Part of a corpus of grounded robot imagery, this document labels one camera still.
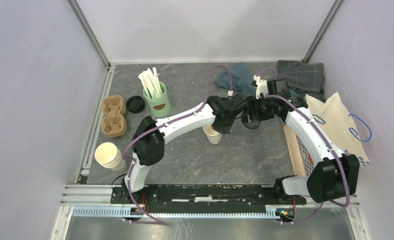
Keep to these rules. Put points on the stack of paper cups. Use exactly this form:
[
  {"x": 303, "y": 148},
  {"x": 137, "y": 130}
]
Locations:
[{"x": 110, "y": 157}]

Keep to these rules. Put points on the paper takeout bag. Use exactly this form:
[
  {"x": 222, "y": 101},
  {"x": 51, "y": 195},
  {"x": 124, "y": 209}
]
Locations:
[{"x": 338, "y": 124}]

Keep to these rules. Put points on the white wrapped straws bundle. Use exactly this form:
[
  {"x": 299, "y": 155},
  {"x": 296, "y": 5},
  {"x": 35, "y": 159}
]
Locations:
[{"x": 151, "y": 84}]

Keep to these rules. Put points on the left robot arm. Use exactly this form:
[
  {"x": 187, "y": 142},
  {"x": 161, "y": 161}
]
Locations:
[{"x": 148, "y": 143}]

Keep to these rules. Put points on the grey plaid cloth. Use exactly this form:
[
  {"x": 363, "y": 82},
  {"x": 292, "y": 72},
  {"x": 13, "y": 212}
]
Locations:
[{"x": 303, "y": 78}]

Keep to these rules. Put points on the cardboard cup carrier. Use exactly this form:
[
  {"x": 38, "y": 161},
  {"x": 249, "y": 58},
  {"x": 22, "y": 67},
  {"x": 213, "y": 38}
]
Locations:
[{"x": 113, "y": 123}]

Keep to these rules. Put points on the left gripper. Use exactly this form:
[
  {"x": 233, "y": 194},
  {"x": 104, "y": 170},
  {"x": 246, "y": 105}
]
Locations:
[{"x": 225, "y": 130}]

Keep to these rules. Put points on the white paper coffee cup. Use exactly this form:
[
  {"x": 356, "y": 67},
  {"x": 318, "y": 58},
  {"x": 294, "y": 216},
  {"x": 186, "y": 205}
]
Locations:
[{"x": 212, "y": 135}]

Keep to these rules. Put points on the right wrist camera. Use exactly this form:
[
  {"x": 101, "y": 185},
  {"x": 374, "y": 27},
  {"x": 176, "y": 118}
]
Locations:
[{"x": 261, "y": 87}]

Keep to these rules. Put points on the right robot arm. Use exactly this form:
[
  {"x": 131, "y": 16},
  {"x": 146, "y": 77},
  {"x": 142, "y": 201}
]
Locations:
[{"x": 335, "y": 173}]

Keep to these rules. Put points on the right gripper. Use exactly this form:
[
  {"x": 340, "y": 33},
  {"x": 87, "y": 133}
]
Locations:
[{"x": 253, "y": 103}]

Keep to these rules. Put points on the black plastic cup lid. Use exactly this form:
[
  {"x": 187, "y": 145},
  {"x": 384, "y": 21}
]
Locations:
[{"x": 252, "y": 125}]

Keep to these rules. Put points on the green straw holder can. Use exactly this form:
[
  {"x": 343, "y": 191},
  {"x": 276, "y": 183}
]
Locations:
[{"x": 160, "y": 106}]

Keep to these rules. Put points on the blue cloth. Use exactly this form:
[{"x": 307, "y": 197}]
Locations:
[{"x": 242, "y": 79}]

